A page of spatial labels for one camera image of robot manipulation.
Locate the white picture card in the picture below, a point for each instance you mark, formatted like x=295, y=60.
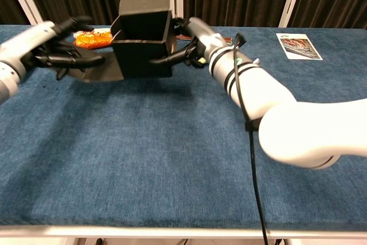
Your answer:
x=299, y=47

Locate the black foldable paper box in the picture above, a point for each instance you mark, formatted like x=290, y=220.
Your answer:
x=140, y=58

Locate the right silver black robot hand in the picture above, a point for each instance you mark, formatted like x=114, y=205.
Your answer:
x=206, y=37

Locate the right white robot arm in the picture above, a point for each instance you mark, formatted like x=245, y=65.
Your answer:
x=286, y=130

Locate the red snack stick packet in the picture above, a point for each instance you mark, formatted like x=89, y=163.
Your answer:
x=183, y=38

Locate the blue table cloth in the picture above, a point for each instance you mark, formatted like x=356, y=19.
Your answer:
x=143, y=156

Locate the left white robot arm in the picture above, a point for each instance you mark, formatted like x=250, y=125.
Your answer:
x=7, y=81

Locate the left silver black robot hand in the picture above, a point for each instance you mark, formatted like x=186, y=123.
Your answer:
x=28, y=41

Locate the orange snack packet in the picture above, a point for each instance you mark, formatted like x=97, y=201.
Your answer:
x=91, y=39

